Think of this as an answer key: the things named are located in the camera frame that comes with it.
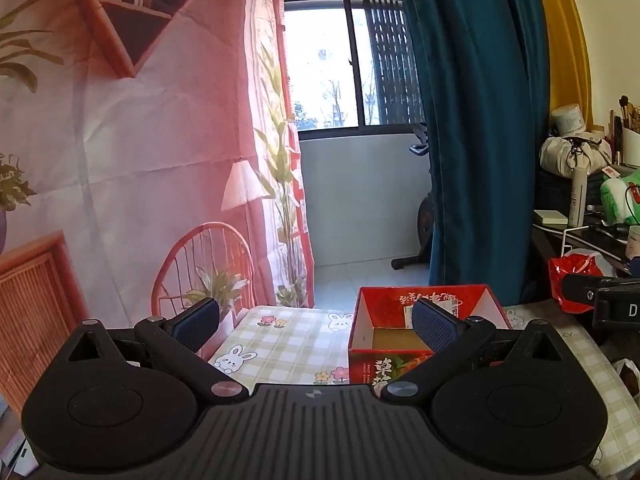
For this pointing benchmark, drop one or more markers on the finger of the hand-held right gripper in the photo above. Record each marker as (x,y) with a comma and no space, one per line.
(580,284)

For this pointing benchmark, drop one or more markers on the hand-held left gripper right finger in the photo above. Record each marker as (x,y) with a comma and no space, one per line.
(435,327)

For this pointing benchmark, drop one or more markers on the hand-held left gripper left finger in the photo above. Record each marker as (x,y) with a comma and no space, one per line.
(195,322)

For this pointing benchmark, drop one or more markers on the red strawberry print cardboard box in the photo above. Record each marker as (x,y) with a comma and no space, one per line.
(380,310)

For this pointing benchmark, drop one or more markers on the red plastic bag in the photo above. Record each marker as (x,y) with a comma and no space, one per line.
(575,262)

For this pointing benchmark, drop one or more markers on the dark desk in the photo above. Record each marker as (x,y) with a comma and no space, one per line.
(545,245)

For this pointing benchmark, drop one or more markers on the pale yellow notepad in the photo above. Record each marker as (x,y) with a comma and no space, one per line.
(550,216)

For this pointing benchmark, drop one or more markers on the white spray bottle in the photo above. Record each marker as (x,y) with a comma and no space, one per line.
(576,200)

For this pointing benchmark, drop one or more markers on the green checked rabbit print sheet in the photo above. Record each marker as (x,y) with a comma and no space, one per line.
(280,345)

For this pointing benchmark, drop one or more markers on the green plush toy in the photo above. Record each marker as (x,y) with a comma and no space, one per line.
(617,200)

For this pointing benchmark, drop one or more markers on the black case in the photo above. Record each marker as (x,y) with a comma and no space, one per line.
(552,190)

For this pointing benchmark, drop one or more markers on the black exercise bike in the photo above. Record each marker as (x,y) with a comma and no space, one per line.
(425,220)

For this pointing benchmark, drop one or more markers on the white brush holder cup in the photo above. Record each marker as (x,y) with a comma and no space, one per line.
(631,147)

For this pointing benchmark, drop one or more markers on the printed paper roll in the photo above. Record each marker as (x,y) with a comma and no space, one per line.
(567,120)

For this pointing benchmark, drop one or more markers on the bunch of makeup brushes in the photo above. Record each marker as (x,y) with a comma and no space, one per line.
(625,110)

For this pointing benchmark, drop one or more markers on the teal curtain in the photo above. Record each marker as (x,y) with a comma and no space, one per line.
(475,110)

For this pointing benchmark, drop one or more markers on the yellow curtain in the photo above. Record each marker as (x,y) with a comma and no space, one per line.
(565,35)

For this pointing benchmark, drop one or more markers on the black framed window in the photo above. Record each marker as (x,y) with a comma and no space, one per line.
(320,60)

